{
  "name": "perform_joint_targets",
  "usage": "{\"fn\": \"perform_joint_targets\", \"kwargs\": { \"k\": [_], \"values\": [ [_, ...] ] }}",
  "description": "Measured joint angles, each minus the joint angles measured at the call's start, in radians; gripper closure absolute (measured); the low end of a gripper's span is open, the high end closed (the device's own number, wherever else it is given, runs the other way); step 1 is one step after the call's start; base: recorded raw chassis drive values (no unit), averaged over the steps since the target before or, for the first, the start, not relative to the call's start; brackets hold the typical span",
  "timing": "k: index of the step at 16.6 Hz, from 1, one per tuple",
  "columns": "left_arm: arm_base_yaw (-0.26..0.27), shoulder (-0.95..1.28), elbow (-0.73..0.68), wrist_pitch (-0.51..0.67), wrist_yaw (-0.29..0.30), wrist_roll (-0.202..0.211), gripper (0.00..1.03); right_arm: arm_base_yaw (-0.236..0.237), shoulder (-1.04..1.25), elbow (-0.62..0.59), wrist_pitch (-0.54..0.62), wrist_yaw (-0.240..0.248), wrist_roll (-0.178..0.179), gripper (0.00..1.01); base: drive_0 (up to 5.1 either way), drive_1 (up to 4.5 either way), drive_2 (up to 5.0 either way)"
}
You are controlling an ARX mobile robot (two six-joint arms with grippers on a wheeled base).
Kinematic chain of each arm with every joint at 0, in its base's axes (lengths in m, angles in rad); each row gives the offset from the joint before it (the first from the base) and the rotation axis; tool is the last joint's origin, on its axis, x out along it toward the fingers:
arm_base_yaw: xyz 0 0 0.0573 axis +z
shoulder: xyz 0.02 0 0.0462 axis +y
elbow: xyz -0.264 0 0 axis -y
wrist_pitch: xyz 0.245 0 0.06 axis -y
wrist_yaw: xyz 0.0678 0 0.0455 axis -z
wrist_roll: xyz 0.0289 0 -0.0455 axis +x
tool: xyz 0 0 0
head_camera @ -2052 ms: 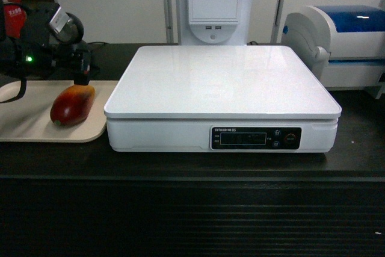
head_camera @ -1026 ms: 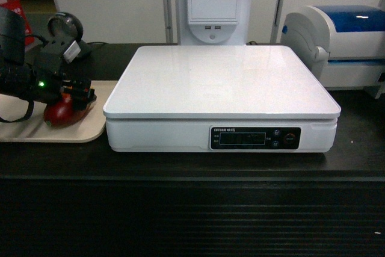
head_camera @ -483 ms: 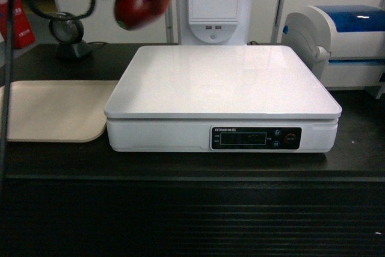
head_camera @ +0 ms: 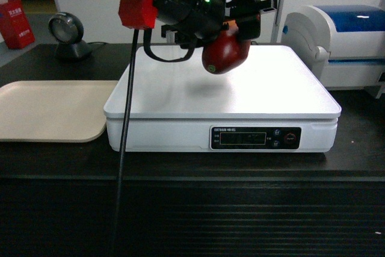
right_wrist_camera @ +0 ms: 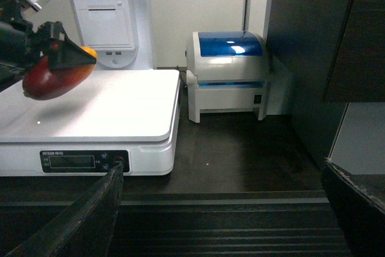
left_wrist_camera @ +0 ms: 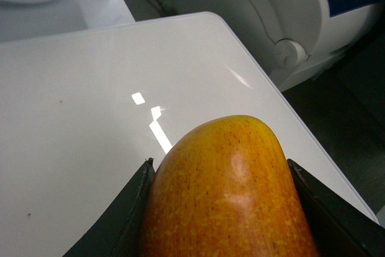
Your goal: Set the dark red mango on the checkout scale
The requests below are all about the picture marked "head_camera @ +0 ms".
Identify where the white and blue label printer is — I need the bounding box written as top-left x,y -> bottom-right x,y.
281,5 -> 384,99

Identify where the red box with white text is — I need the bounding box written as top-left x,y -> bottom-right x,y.
1,0 -> 35,49

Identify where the dark red mango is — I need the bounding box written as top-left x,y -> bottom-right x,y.
202,29 -> 251,75

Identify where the black scanner cable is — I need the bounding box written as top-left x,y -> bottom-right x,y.
87,41 -> 121,50

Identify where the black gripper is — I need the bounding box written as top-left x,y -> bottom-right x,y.
160,0 -> 277,49

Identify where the white electronic scale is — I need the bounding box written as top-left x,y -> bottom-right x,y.
103,45 -> 342,153

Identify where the black round barcode scanner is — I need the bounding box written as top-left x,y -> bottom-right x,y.
48,12 -> 92,62

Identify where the beige plastic tray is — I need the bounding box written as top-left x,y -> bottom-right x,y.
1,81 -> 117,143

